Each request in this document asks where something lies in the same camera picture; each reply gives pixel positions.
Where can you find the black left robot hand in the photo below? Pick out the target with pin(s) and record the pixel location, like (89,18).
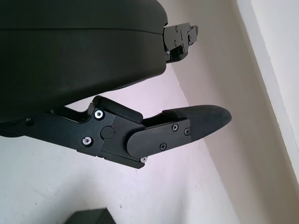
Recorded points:
(70,58)

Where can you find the black RealSense box lid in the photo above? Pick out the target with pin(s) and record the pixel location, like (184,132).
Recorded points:
(91,217)

